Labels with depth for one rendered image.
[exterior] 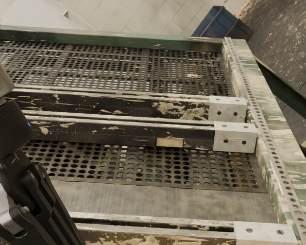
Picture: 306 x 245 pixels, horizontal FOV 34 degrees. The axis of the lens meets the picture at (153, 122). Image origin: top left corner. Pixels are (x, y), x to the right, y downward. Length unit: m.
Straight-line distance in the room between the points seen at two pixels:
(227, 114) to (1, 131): 1.32
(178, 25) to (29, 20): 2.10
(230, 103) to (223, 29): 3.52
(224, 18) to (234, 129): 3.72
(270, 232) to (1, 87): 0.78
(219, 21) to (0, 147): 4.80
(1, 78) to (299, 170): 1.06
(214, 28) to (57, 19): 1.59
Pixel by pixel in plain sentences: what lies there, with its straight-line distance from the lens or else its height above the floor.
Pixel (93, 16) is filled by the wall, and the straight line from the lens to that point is 6.06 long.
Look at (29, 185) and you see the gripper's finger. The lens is 0.42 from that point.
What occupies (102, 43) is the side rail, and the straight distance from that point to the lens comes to 2.43.
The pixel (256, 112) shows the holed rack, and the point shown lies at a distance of 1.67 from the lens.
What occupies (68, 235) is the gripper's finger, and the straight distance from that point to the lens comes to 0.46.
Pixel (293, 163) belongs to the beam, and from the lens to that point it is 1.40.
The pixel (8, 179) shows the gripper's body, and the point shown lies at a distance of 0.40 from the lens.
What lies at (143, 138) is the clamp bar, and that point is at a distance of 1.47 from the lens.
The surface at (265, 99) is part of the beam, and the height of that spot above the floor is 0.84.
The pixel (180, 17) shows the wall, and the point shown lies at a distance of 6.11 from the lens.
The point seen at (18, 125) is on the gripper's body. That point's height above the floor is 1.53.
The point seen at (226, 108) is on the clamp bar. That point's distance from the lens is 1.66.
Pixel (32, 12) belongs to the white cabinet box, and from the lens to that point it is 4.70.
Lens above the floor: 1.54
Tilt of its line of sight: 14 degrees down
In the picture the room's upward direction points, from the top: 55 degrees counter-clockwise
